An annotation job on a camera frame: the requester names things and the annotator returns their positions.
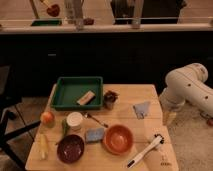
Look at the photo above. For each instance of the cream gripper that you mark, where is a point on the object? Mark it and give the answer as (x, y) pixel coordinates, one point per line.
(168, 116)

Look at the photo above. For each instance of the light blue towel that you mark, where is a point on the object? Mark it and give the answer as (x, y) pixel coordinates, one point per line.
(141, 109)

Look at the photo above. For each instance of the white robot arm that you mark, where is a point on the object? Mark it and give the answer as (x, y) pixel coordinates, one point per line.
(186, 84)

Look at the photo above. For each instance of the orange bowl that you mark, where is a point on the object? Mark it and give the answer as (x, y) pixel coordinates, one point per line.
(118, 139)

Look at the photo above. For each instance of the purple bowl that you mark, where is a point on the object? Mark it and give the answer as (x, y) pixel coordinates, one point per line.
(70, 149)

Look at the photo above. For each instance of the red bowl in background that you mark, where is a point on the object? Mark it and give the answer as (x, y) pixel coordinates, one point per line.
(54, 10)

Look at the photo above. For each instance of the white dish brush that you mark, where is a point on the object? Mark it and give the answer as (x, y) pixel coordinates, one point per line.
(158, 140)

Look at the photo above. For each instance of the dark small cup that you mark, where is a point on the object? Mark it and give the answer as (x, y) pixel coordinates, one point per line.
(110, 98)

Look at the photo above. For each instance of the blue sponge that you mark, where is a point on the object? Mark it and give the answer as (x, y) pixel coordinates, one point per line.
(94, 135)

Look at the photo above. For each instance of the metal spoon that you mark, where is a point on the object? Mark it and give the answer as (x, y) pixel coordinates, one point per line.
(87, 115)

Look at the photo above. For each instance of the wooden block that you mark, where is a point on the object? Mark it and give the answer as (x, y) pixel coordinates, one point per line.
(86, 98)

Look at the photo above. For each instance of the white lidded jar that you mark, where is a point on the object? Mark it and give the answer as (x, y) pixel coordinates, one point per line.
(74, 120)

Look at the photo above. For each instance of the green plastic tray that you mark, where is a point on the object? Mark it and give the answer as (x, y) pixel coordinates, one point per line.
(70, 89)

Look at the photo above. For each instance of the red apple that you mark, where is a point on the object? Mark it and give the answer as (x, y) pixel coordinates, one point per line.
(47, 119)

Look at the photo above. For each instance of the yellow corn cob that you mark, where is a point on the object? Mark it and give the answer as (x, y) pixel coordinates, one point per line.
(43, 146)

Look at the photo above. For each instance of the black chair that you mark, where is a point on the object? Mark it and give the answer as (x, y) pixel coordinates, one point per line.
(6, 114)

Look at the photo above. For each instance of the green tray in background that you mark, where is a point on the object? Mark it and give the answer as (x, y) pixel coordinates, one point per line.
(46, 23)

